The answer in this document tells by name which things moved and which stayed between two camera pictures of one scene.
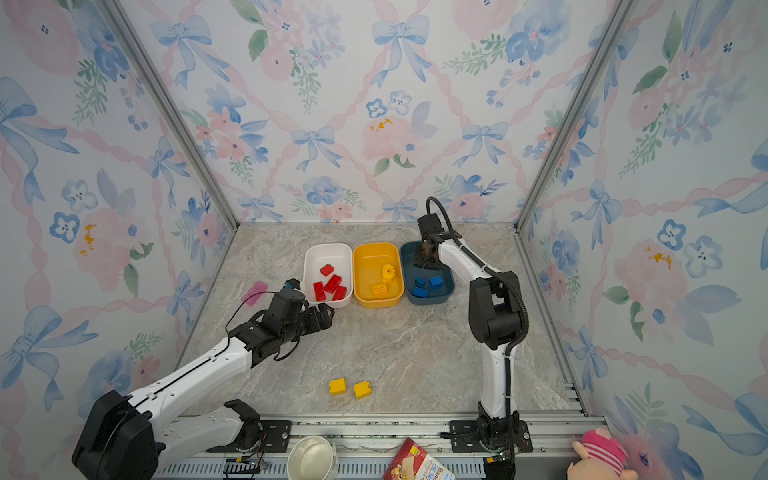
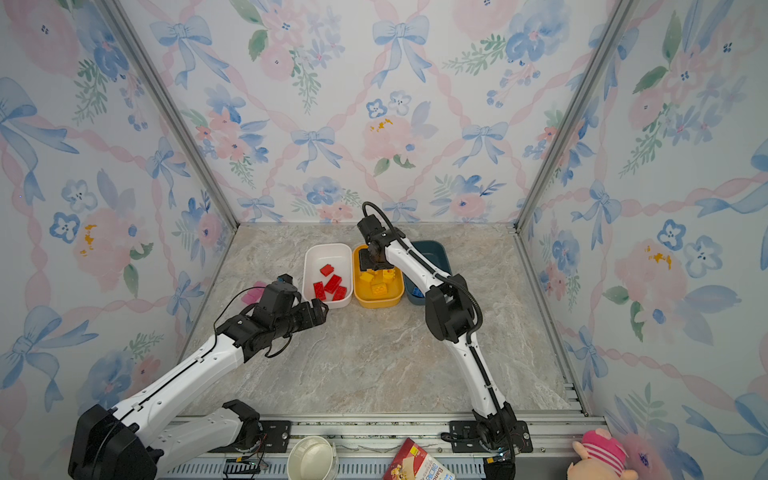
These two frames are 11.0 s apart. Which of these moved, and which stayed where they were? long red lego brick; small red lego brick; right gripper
Moved: right gripper
Stayed: long red lego brick; small red lego brick
